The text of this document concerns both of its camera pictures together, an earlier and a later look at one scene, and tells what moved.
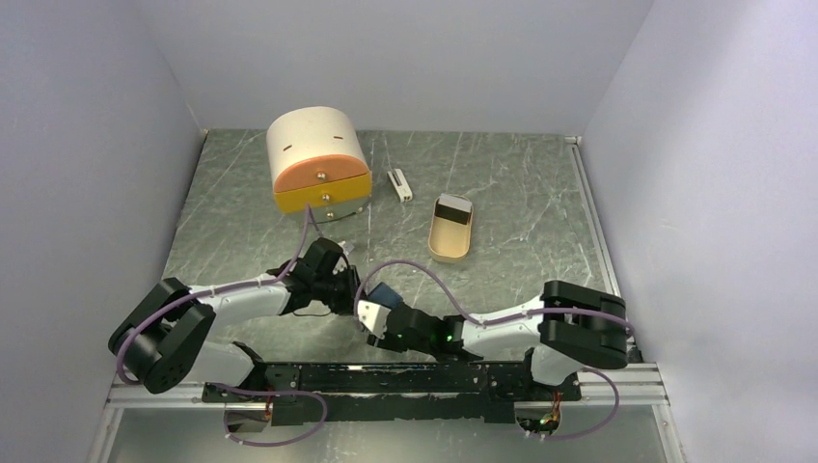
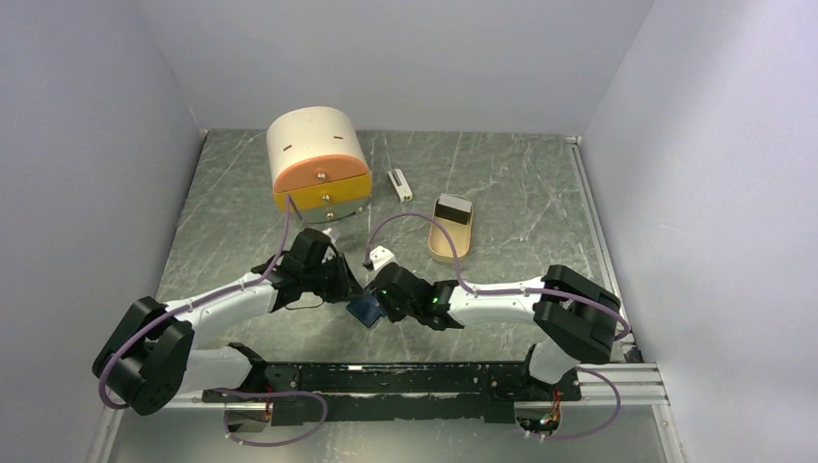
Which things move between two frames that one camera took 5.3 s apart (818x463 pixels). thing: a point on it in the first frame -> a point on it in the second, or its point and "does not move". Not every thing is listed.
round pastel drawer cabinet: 318,165 does not move
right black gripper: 386,341 -> 393,315
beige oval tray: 449,240 does not move
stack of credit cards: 452,208 does not move
